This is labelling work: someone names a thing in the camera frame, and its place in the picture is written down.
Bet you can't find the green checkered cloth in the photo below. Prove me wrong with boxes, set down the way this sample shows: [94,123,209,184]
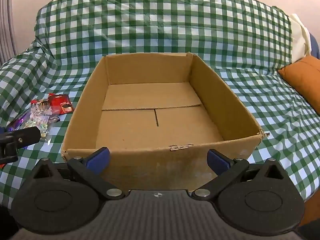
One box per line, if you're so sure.
[0,0,320,205]

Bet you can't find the grey curtain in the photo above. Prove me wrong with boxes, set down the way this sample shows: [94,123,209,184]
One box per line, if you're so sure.
[0,0,16,64]

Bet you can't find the purple candy packet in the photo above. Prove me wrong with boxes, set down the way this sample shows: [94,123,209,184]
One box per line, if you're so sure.
[5,111,33,133]

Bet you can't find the orange pillow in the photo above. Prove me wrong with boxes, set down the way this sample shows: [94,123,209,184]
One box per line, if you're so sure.
[277,55,320,117]

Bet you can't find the red coffee pouch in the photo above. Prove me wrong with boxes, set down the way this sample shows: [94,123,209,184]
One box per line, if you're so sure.
[48,93,74,115]

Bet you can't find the brown cardboard box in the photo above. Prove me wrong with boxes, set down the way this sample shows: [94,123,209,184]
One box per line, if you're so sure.
[61,51,264,192]

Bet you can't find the white pillow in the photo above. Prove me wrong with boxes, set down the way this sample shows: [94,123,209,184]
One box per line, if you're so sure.
[289,14,312,63]

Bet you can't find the clear bag of candies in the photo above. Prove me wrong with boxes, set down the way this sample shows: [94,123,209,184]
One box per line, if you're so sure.
[30,99,60,139]

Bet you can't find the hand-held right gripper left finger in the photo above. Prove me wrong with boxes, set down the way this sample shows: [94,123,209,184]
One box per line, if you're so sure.
[32,147,125,201]

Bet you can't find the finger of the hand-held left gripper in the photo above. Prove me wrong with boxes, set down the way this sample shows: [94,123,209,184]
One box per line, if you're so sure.
[0,126,41,164]

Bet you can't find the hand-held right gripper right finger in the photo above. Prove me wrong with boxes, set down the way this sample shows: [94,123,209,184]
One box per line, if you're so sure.
[192,149,285,202]

